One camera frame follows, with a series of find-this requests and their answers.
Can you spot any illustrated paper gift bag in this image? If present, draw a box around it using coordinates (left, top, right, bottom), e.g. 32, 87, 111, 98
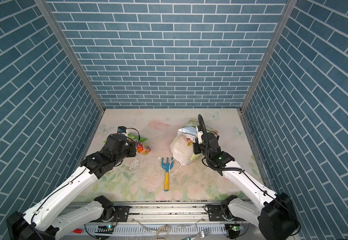
170, 119, 201, 166

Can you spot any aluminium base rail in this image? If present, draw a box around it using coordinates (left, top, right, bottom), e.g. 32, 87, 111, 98
46, 201, 282, 224

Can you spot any red handled tool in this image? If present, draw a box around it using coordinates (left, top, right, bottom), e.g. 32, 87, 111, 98
72, 229, 83, 234

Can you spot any white slotted cable duct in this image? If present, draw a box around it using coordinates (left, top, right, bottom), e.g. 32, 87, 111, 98
86, 224, 226, 237

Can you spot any beige cord loop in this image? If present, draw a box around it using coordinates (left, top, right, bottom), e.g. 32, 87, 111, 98
155, 225, 170, 240

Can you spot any blue yellow toy rake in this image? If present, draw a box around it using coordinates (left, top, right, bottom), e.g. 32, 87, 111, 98
162, 158, 174, 192

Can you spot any green chips bag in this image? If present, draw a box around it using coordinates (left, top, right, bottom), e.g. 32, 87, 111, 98
104, 133, 147, 145

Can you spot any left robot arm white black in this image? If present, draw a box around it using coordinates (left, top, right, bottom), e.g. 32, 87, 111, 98
7, 133, 137, 240

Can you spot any orange snack packet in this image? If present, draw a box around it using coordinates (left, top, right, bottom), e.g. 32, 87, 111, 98
136, 142, 151, 156

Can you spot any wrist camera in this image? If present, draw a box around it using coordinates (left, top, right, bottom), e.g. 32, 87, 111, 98
117, 126, 128, 136
196, 126, 203, 145

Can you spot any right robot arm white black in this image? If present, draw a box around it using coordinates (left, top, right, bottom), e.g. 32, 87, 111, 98
193, 131, 301, 240

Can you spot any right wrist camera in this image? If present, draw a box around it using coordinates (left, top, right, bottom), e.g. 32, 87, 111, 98
196, 126, 203, 145

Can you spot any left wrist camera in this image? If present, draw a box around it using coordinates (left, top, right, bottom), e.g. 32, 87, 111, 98
117, 126, 128, 136

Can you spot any metal fork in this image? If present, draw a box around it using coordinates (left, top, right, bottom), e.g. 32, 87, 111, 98
182, 229, 212, 240

